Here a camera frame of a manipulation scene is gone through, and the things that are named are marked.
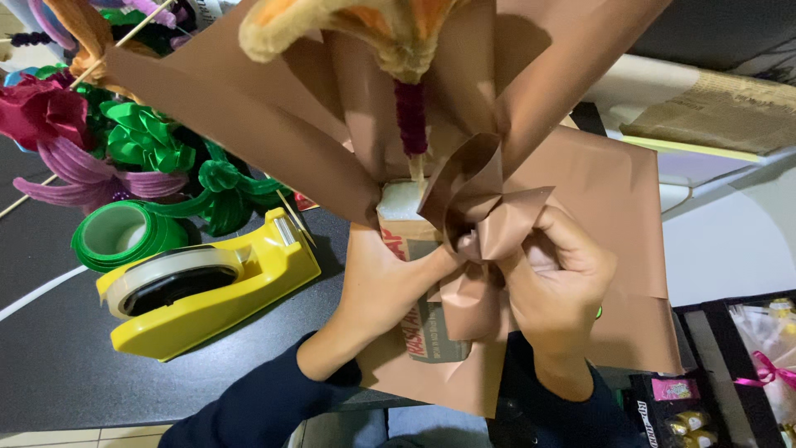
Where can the green ribbon roll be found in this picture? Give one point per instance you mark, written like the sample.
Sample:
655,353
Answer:
143,239

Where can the gold wrapped chocolate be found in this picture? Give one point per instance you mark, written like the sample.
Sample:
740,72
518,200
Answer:
701,439
687,421

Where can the red ribbon flower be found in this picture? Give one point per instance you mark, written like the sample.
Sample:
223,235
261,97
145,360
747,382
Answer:
43,109

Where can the black chocolate box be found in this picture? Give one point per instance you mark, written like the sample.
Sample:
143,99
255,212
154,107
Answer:
643,417

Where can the dark purple fuzzy stick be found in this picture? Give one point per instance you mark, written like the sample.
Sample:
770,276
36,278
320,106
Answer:
31,39

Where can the newspaper print paper roll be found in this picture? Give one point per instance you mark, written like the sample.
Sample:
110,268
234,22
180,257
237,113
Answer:
721,115

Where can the person's left hand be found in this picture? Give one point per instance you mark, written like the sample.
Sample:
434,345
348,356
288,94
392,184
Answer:
379,286

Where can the pink ribbon bow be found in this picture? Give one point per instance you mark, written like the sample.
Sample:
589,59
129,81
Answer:
768,370

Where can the yellow tape dispenser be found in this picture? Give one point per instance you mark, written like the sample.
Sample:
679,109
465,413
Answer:
273,274

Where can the orange fuzzy pipe-cleaner flower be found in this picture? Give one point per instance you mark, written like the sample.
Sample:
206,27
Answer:
385,31

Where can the orange pipe-cleaner flower on skewer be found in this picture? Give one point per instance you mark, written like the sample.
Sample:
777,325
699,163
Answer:
84,31

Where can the cardboard box with red print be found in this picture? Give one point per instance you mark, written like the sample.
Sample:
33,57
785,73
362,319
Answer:
429,330

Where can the pale yellow paper sheet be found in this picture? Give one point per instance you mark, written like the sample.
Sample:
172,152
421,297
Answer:
696,148

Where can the white foam block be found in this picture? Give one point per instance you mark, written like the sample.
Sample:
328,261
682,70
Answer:
401,202

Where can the green ribbon bow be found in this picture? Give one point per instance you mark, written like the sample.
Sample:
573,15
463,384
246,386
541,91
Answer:
146,137

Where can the flat brown paper sheet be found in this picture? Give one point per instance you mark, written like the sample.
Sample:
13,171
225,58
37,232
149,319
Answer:
622,218

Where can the clear tape roll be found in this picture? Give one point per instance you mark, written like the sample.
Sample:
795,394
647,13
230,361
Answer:
161,274

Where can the person's right fingers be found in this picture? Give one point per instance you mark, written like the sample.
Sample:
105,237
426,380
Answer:
528,292

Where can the person's right hand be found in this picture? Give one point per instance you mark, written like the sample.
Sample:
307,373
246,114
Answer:
572,292

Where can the maroon fuzzy flower stem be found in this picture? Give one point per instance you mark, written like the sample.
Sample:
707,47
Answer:
411,118

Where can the black gift box with cellophane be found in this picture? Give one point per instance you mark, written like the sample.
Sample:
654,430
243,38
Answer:
715,348

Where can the person's blue jeans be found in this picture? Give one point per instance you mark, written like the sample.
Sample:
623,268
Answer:
429,432

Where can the purple pipe-cleaner lily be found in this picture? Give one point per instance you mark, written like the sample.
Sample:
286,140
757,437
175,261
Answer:
87,177

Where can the pink candy packet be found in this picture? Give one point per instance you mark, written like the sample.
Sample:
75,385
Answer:
675,389

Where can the brown bouquet wrapping paper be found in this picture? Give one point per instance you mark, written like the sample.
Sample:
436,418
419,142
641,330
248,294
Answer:
261,124

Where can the wooden skewer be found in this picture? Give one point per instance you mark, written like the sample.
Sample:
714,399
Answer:
25,200
124,38

